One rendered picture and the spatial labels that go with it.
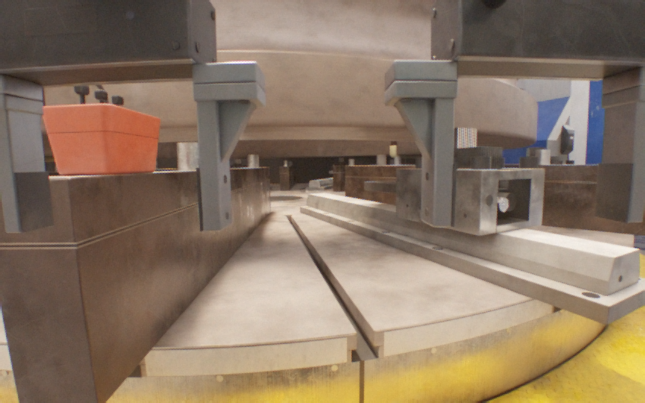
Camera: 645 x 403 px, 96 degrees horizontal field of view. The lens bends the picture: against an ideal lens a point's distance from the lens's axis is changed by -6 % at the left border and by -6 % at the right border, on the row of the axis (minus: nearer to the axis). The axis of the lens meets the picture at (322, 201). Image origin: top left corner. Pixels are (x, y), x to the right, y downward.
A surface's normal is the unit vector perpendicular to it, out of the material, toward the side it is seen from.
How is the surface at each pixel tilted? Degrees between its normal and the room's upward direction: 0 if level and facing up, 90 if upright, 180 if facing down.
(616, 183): 90
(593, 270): 72
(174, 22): 90
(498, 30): 90
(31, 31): 90
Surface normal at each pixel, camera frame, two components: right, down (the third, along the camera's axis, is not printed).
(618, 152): -1.00, 0.01
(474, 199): -0.91, 0.06
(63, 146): 0.01, 0.23
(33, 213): 1.00, -0.02
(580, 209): -0.68, 0.10
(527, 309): 0.36, 0.11
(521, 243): -0.87, -0.26
